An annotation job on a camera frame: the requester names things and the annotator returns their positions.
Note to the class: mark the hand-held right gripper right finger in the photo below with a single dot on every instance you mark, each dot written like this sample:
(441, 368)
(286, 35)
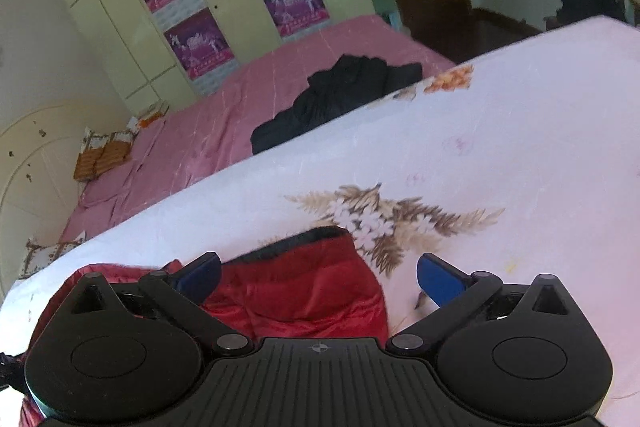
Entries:
(440, 279)

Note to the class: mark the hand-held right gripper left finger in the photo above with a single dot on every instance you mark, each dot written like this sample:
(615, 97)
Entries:
(199, 278)

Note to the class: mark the red quilted jacket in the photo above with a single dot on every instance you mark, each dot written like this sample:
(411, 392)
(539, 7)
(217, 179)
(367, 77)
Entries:
(305, 292)

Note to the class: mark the floral patterned pillow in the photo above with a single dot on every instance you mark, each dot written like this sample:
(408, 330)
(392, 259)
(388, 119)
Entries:
(50, 254)

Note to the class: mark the small orange white packets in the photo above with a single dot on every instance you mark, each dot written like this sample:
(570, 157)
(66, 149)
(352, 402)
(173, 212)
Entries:
(150, 121)

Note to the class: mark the white floral bed sheet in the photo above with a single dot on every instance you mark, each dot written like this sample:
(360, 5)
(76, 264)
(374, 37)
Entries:
(525, 132)

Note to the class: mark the pink bed cover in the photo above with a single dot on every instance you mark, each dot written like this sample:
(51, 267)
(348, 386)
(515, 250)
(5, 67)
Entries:
(240, 107)

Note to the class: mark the cream rounded headboard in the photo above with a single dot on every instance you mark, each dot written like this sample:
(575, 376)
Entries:
(35, 167)

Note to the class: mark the black crumpled garment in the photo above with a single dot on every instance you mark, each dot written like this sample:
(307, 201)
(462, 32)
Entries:
(340, 92)

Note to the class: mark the dark clothing on chair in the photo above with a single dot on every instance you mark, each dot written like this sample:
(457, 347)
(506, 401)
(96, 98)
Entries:
(590, 4)

